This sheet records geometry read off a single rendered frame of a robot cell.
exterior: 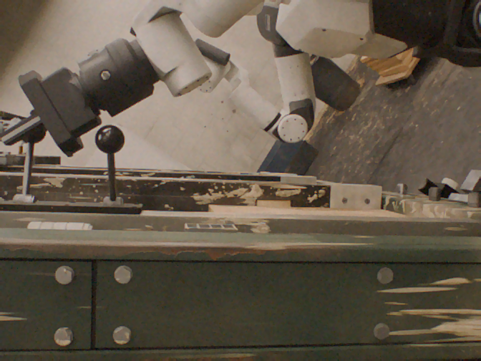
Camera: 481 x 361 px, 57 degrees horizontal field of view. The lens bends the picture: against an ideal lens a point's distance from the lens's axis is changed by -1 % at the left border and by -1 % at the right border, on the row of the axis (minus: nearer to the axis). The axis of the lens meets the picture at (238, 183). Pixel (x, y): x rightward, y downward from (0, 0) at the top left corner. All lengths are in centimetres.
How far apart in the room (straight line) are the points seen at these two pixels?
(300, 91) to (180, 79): 62
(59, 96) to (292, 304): 41
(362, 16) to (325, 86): 436
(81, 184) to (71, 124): 39
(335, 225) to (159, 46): 35
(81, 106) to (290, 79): 68
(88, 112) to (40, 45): 581
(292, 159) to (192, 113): 162
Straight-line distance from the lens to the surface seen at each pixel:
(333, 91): 529
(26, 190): 68
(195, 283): 40
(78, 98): 64
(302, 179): 154
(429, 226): 74
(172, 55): 63
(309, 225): 66
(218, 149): 608
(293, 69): 120
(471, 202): 92
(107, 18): 634
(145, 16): 64
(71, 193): 101
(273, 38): 118
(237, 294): 40
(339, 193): 106
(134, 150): 468
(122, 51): 62
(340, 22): 91
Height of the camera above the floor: 136
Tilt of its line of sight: 9 degrees down
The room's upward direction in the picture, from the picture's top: 57 degrees counter-clockwise
